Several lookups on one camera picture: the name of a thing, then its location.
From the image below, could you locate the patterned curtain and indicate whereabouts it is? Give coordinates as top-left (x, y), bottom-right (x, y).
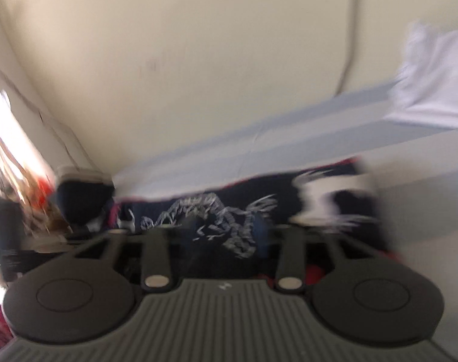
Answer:
top-left (0, 64), bottom-right (60, 234)

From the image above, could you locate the white folded cloth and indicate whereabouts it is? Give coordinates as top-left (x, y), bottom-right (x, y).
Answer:
top-left (388, 22), bottom-right (458, 131)

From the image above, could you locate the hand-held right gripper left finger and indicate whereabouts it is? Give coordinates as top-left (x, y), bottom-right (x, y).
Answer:
top-left (73, 221), bottom-right (200, 295)

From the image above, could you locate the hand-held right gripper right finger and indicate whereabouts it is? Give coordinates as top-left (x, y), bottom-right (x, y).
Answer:
top-left (251, 217), bottom-right (370, 295)

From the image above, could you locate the navy skeleton print garment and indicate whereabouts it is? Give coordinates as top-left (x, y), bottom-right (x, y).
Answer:
top-left (111, 157), bottom-right (404, 284)

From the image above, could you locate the dark cloth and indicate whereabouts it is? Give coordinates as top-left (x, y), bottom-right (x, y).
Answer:
top-left (57, 180), bottom-right (117, 235)

